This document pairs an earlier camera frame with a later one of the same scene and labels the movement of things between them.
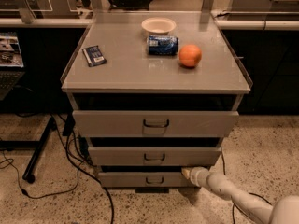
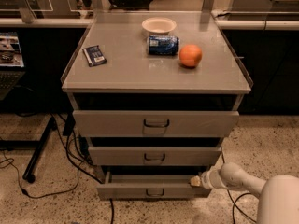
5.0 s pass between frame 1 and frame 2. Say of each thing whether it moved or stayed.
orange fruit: stayed
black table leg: stayed
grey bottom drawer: moved
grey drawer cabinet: stayed
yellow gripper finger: moved
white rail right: stayed
